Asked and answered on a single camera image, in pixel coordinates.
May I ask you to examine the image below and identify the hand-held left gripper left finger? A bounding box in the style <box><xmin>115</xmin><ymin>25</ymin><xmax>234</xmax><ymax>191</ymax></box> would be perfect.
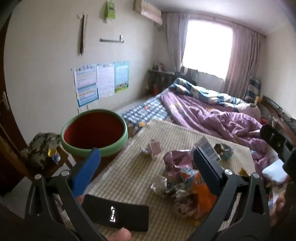
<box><xmin>24</xmin><ymin>148</ymin><xmax>109</xmax><ymax>241</ymax></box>

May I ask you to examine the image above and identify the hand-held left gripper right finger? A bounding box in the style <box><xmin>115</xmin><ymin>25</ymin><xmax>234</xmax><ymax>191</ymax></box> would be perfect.
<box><xmin>185</xmin><ymin>146</ymin><xmax>272</xmax><ymax>241</ymax></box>

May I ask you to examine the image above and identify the white blue carton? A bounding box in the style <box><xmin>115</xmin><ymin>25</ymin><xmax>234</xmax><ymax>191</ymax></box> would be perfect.
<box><xmin>194</xmin><ymin>136</ymin><xmax>222</xmax><ymax>163</ymax></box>

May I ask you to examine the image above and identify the brown snack wrapper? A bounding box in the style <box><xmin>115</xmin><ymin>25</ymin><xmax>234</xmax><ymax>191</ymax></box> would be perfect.
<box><xmin>215</xmin><ymin>143</ymin><xmax>226</xmax><ymax>156</ymax></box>

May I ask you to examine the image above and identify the silver teal wrapper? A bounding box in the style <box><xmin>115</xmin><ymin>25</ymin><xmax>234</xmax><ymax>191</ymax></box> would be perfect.
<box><xmin>221</xmin><ymin>146</ymin><xmax>233</xmax><ymax>161</ymax></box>

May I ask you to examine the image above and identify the orange snack bag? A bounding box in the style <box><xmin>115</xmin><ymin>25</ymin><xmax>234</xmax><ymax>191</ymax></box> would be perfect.
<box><xmin>180</xmin><ymin>168</ymin><xmax>218</xmax><ymax>219</ymax></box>

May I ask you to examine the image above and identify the pink foil wrapper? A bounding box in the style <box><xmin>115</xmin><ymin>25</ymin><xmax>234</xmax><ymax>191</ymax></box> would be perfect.
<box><xmin>163</xmin><ymin>149</ymin><xmax>197</xmax><ymax>179</ymax></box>

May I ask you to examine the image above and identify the red bucket with green rim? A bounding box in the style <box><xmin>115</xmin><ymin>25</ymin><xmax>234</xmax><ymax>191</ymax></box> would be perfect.
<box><xmin>60</xmin><ymin>109</ymin><xmax>129</xmax><ymax>176</ymax></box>

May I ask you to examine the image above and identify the person's right hand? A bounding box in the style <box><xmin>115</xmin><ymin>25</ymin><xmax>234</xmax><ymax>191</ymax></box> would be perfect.
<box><xmin>269</xmin><ymin>193</ymin><xmax>288</xmax><ymax>229</ymax></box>

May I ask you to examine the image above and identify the person's left hand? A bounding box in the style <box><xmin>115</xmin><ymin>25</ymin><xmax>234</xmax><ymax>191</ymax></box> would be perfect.
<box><xmin>105</xmin><ymin>228</ymin><xmax>133</xmax><ymax>241</ymax></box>

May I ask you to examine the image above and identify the wooden stool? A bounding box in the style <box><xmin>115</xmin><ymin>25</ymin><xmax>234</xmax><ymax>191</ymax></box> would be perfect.
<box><xmin>25</xmin><ymin>145</ymin><xmax>75</xmax><ymax>186</ymax></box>

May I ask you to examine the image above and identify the white plastic packet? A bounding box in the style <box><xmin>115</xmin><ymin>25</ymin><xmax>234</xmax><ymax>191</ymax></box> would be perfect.
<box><xmin>262</xmin><ymin>160</ymin><xmax>292</xmax><ymax>184</ymax></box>

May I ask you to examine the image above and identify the dark wooden headboard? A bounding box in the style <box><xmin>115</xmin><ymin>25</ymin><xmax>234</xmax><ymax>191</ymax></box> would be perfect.
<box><xmin>260</xmin><ymin>95</ymin><xmax>296</xmax><ymax>144</ymax></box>

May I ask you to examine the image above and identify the yellow capped bottle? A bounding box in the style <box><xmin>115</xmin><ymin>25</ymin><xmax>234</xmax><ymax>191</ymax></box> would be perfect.
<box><xmin>48</xmin><ymin>148</ymin><xmax>61</xmax><ymax>165</ymax></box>

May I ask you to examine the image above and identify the beige plush toy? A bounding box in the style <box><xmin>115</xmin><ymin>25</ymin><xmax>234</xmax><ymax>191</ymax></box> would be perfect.
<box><xmin>238</xmin><ymin>102</ymin><xmax>262</xmax><ymax>118</ymax></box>

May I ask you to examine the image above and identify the beige striped table mat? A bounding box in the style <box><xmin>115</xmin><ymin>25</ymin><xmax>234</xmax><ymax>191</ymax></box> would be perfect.
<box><xmin>76</xmin><ymin>119</ymin><xmax>253</xmax><ymax>241</ymax></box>

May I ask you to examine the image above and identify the purple quilt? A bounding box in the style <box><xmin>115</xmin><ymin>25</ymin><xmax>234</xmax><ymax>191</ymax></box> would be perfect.
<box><xmin>161</xmin><ymin>91</ymin><xmax>281</xmax><ymax>167</ymax></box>

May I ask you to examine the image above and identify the camouflage cloth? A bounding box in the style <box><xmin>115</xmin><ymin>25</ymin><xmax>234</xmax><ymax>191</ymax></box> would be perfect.
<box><xmin>21</xmin><ymin>132</ymin><xmax>62</xmax><ymax>169</ymax></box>

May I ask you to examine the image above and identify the blue plaid cushion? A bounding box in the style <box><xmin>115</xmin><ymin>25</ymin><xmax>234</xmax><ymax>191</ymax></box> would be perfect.
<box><xmin>245</xmin><ymin>76</ymin><xmax>261</xmax><ymax>102</ymax></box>

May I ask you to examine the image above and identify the blue checked bed sheet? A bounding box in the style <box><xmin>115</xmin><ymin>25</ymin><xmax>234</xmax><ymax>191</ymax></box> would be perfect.
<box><xmin>121</xmin><ymin>93</ymin><xmax>176</xmax><ymax>132</ymax></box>

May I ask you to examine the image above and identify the dark wooden door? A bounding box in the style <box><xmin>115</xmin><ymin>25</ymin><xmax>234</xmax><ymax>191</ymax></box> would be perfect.
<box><xmin>0</xmin><ymin>14</ymin><xmax>30</xmax><ymax>195</ymax></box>

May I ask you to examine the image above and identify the pale purple curtain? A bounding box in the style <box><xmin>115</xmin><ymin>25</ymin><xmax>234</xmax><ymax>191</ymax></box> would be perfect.
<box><xmin>162</xmin><ymin>13</ymin><xmax>191</xmax><ymax>72</ymax></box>
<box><xmin>221</xmin><ymin>23</ymin><xmax>262</xmax><ymax>100</ymax></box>

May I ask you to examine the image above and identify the dark cluttered shelf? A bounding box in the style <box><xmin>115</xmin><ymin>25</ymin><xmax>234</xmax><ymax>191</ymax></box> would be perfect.
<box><xmin>147</xmin><ymin>61</ymin><xmax>176</xmax><ymax>96</ymax></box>

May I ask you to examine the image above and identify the bright window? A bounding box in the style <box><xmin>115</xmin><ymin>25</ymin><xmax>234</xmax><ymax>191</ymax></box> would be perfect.
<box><xmin>181</xmin><ymin>20</ymin><xmax>233</xmax><ymax>79</ymax></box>

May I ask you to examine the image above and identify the green tissue box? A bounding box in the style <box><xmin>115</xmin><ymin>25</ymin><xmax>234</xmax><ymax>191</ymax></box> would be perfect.
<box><xmin>104</xmin><ymin>1</ymin><xmax>116</xmax><ymax>24</ymax></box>

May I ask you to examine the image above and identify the blue chart wall poster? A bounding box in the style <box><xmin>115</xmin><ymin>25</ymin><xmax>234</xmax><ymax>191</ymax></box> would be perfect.
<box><xmin>73</xmin><ymin>64</ymin><xmax>99</xmax><ymax>107</ymax></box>

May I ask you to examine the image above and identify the white chart wall poster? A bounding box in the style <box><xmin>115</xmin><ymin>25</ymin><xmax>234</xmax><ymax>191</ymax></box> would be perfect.
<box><xmin>96</xmin><ymin>62</ymin><xmax>115</xmax><ymax>98</ymax></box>

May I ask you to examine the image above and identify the green chart wall poster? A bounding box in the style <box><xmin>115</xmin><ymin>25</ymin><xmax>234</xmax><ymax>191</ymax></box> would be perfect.
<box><xmin>114</xmin><ymin>61</ymin><xmax>129</xmax><ymax>93</ymax></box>

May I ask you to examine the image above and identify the metal door handle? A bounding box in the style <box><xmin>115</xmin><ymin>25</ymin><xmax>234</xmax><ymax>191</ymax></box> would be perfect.
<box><xmin>1</xmin><ymin>91</ymin><xmax>11</xmax><ymax>110</ymax></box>

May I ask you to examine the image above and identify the metal wall rail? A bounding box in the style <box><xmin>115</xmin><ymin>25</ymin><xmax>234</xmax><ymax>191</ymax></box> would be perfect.
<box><xmin>99</xmin><ymin>35</ymin><xmax>125</xmax><ymax>43</ymax></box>

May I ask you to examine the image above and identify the metal wall bracket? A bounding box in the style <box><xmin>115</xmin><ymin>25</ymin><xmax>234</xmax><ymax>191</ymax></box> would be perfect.
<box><xmin>77</xmin><ymin>14</ymin><xmax>88</xmax><ymax>56</ymax></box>

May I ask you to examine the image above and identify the wall air conditioner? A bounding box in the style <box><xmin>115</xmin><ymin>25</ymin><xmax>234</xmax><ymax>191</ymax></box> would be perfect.
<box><xmin>134</xmin><ymin>0</ymin><xmax>163</xmax><ymax>25</ymax></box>

